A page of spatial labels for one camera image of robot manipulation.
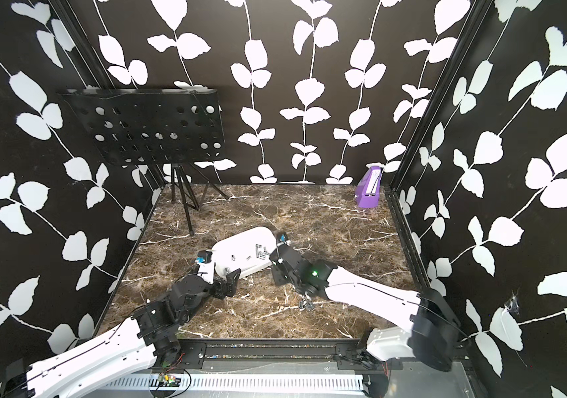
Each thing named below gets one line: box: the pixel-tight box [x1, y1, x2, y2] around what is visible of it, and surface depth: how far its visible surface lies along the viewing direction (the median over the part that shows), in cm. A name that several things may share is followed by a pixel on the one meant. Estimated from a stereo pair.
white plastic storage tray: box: [212, 226, 277, 278], surface depth 97 cm
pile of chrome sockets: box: [298, 291, 316, 312], surface depth 85 cm
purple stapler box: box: [354, 165, 382, 209], surface depth 112 cm
